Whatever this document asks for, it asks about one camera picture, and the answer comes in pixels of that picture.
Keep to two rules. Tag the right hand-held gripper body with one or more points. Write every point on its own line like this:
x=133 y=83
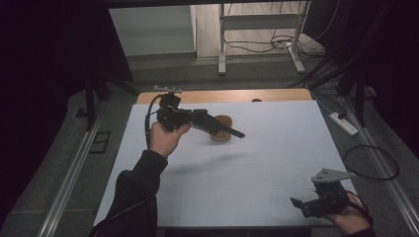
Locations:
x=331 y=197

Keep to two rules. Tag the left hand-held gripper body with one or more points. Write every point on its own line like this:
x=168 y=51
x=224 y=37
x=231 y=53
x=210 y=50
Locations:
x=171 y=117

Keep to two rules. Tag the round wooden holder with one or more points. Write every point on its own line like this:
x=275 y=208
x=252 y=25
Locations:
x=226 y=120

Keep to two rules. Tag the person's left hand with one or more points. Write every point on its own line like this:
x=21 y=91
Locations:
x=166 y=141

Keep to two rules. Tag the person's right hand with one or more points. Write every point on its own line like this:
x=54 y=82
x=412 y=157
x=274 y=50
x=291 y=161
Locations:
x=349 y=220

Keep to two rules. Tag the white table mat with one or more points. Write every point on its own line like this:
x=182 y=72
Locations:
x=247 y=171

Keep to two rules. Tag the white power strip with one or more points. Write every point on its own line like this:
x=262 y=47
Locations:
x=344 y=124

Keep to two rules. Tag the dark tripod stand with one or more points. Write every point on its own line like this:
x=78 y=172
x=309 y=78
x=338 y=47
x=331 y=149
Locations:
x=357 y=89
x=95 y=92

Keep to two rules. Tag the dark curtain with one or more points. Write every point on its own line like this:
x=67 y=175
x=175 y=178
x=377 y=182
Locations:
x=392 y=49
x=42 y=65

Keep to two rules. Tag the aluminium floor rail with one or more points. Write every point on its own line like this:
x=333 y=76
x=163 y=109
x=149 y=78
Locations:
x=392 y=187
x=70 y=184

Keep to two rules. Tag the black floor frame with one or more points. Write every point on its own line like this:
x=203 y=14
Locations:
x=100 y=142

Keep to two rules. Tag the white metal stand frame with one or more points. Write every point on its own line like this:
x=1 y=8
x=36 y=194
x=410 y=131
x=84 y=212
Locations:
x=260 y=21

